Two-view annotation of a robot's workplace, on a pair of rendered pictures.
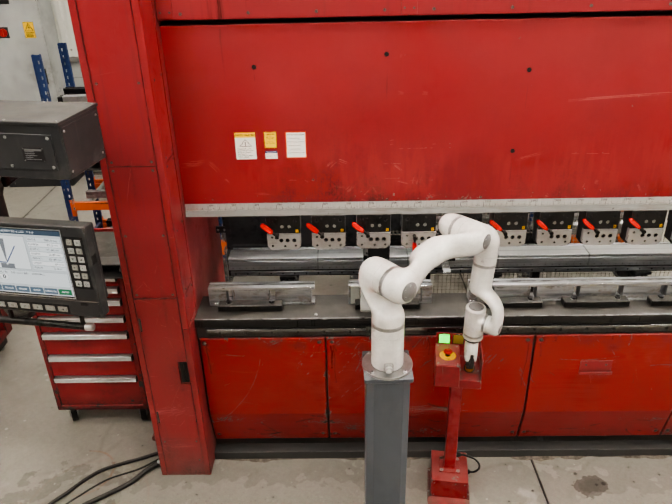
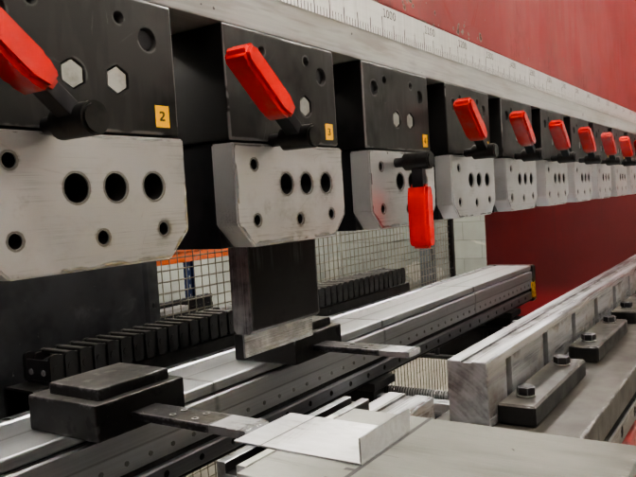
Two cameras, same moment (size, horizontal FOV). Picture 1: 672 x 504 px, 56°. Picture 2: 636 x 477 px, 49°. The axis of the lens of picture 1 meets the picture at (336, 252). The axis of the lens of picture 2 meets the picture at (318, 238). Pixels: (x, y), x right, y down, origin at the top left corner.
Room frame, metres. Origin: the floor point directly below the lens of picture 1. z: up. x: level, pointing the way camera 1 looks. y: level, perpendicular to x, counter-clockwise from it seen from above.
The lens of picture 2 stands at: (2.22, 0.30, 1.21)
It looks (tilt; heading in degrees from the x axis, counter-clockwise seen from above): 3 degrees down; 303
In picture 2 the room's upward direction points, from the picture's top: 4 degrees counter-clockwise
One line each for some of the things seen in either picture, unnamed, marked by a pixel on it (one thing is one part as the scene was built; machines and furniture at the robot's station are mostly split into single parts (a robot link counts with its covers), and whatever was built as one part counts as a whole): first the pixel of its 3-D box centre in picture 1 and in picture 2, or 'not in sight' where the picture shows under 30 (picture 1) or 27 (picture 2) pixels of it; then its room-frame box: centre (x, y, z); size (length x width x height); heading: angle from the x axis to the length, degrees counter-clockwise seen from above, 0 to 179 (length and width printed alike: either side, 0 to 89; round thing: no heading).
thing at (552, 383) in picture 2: (508, 302); (546, 388); (2.52, -0.80, 0.89); 0.30 x 0.05 x 0.03; 89
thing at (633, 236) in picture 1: (642, 223); (584, 163); (2.56, -1.37, 1.26); 0.15 x 0.09 x 0.17; 89
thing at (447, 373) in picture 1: (458, 360); not in sight; (2.27, -0.53, 0.75); 0.20 x 0.16 x 0.18; 82
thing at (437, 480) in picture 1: (448, 478); not in sight; (2.24, -0.52, 0.06); 0.25 x 0.20 x 0.12; 172
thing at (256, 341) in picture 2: (378, 253); (277, 292); (2.59, -0.19, 1.13); 0.10 x 0.02 x 0.10; 89
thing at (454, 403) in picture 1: (452, 422); not in sight; (2.27, -0.53, 0.39); 0.05 x 0.05 x 0.54; 82
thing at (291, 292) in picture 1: (262, 293); not in sight; (2.60, 0.35, 0.92); 0.50 x 0.06 x 0.10; 89
